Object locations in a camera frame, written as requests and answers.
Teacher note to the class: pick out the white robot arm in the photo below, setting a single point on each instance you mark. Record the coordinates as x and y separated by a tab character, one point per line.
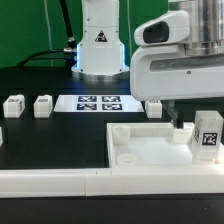
101	54

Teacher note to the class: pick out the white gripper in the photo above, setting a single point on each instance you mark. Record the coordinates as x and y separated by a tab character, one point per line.
170	65

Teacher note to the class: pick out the white sheet with tags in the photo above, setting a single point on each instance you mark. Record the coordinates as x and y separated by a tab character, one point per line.
97	103

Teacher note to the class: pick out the white square table top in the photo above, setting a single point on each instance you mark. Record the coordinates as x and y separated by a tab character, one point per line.
144	145

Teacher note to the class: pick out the white front obstacle bar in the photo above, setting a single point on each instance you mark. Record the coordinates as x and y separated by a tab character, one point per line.
111	182

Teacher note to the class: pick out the white block at left edge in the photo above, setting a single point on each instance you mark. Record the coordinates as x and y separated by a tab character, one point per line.
1	137

